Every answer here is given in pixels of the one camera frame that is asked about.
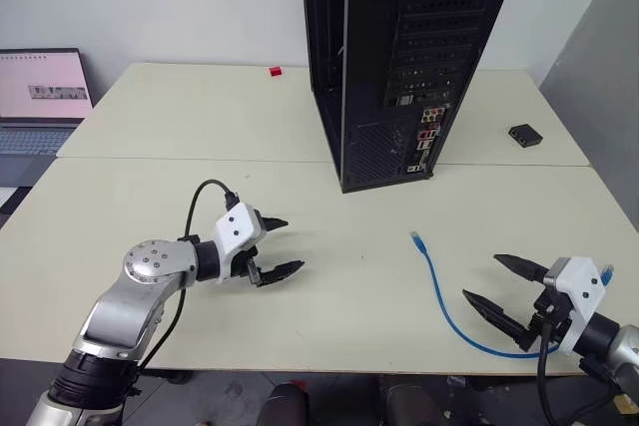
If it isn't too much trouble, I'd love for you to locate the blue ethernet cable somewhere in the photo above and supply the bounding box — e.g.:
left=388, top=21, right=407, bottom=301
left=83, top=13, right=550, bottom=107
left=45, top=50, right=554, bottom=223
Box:
left=409, top=230, right=616, bottom=360

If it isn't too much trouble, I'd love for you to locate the small black box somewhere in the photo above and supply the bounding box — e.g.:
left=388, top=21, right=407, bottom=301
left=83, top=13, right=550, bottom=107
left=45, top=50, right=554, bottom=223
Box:
left=507, top=123, right=544, bottom=150

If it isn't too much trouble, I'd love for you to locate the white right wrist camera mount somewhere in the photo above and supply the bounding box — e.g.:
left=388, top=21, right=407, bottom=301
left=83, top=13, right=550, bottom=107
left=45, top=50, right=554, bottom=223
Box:
left=542, top=255, right=608, bottom=355

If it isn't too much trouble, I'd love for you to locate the grey open laptop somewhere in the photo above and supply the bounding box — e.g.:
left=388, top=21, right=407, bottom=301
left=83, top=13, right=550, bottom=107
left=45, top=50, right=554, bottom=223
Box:
left=0, top=48, right=95, bottom=189

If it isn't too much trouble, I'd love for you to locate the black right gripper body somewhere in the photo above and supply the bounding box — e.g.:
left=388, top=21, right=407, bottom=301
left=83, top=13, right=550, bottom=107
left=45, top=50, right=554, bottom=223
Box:
left=518, top=289, right=576, bottom=352

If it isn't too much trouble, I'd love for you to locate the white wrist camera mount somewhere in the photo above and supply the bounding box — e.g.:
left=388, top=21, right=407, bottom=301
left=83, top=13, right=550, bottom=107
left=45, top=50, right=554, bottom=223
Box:
left=213, top=203, right=267, bottom=283
left=542, top=255, right=608, bottom=355

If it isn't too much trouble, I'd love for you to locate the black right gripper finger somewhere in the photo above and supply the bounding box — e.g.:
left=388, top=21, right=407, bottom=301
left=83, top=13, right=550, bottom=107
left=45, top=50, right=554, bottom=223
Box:
left=461, top=288, right=531, bottom=346
left=492, top=252, right=549, bottom=284

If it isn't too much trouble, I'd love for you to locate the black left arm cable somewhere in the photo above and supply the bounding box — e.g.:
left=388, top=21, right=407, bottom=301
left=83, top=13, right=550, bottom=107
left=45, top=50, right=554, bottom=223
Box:
left=138, top=179, right=242, bottom=373

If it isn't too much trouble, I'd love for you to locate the black computer tower case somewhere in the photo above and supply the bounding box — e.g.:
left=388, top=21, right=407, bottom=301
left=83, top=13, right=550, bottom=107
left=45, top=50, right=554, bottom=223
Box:
left=299, top=0, right=525, bottom=195

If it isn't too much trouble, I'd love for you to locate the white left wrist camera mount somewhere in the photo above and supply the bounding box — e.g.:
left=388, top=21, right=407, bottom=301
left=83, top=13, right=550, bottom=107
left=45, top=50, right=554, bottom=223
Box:
left=213, top=203, right=267, bottom=283

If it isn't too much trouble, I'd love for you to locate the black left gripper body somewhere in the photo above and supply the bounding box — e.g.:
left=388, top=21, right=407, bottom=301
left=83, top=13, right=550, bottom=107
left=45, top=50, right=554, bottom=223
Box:
left=230, top=212, right=274, bottom=288

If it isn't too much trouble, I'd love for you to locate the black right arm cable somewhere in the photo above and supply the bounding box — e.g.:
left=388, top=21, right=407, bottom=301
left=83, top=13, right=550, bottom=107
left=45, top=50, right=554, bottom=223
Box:
left=535, top=308, right=568, bottom=426

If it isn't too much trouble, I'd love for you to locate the dark rounded shape red spot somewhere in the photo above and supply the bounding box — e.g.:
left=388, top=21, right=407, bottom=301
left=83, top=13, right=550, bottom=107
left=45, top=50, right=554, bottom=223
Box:
left=258, top=381, right=310, bottom=426

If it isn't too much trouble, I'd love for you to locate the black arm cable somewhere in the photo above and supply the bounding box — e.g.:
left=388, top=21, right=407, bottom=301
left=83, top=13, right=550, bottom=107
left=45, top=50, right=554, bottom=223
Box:
left=535, top=308, right=568, bottom=426
left=138, top=179, right=242, bottom=373

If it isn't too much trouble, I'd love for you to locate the grey partition panel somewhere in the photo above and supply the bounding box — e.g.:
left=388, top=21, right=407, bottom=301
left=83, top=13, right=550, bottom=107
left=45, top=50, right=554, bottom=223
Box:
left=537, top=0, right=639, bottom=252

